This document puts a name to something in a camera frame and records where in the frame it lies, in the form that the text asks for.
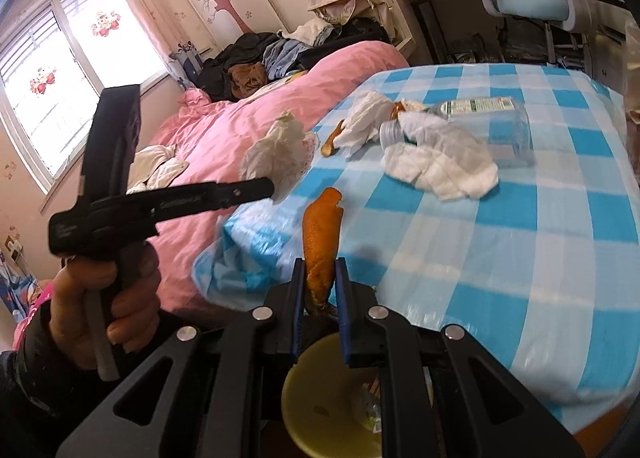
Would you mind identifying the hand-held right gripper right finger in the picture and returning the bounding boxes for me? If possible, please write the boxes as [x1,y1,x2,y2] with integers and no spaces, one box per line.
[336,258,586,458]

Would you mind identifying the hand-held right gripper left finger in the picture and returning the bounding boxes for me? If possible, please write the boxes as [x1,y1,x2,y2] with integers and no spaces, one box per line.
[55,259,306,458]

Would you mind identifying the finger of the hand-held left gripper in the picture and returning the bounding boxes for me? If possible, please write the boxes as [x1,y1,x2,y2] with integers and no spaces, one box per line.
[127,177,277,219]

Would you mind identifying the long orange peel strip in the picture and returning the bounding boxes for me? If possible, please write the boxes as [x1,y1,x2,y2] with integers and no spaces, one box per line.
[302,188,346,319]

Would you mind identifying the yellow round bin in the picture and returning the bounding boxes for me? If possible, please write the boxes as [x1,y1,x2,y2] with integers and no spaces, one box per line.
[280,332,387,458]

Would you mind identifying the person's left forearm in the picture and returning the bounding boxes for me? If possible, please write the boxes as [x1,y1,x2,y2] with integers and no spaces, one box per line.
[0,298,126,458]

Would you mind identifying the person's left hand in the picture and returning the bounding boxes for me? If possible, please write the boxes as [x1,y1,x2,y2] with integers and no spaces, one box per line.
[49,244,162,370]

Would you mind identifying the white cloth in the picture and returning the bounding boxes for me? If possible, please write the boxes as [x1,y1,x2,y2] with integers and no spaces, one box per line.
[127,144,190,191]

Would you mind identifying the pink blanket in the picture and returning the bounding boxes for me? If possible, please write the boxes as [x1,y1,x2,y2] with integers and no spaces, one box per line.
[127,40,411,319]

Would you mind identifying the window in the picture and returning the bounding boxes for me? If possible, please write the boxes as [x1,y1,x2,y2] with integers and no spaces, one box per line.
[0,0,166,189]

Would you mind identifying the crumpled wrapper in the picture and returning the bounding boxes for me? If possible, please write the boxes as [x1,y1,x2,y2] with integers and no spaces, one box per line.
[350,378,383,434]

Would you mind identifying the brown garment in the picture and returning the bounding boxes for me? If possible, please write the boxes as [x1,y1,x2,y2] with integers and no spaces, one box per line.
[229,62,266,99]

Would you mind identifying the curled orange peel piece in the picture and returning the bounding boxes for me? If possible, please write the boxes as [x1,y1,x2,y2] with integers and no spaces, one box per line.
[321,119,347,157]

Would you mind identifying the pink curtain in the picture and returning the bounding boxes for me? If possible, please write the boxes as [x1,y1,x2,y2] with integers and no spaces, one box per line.
[97,0,221,73]

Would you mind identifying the blue checked tablecloth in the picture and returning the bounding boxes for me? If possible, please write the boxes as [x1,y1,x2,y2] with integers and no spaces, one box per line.
[192,62,640,434]

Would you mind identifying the pile of dark clothes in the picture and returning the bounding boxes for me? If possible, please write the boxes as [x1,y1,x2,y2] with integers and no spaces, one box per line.
[197,18,396,101]

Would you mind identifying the white paper napkin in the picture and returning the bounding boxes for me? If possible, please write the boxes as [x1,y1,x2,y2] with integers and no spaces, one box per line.
[336,90,403,159]

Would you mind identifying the large white tissue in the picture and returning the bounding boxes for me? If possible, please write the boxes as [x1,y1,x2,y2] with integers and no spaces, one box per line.
[382,114,500,201]

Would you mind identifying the beige cloth bag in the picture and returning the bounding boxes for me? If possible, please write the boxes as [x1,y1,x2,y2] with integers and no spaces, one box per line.
[307,0,391,26]

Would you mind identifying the clear plastic bottle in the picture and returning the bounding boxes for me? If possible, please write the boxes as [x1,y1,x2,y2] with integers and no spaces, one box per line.
[379,96,532,169]

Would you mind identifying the blue desk chair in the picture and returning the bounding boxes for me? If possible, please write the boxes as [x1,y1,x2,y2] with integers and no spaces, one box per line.
[457,0,626,63]

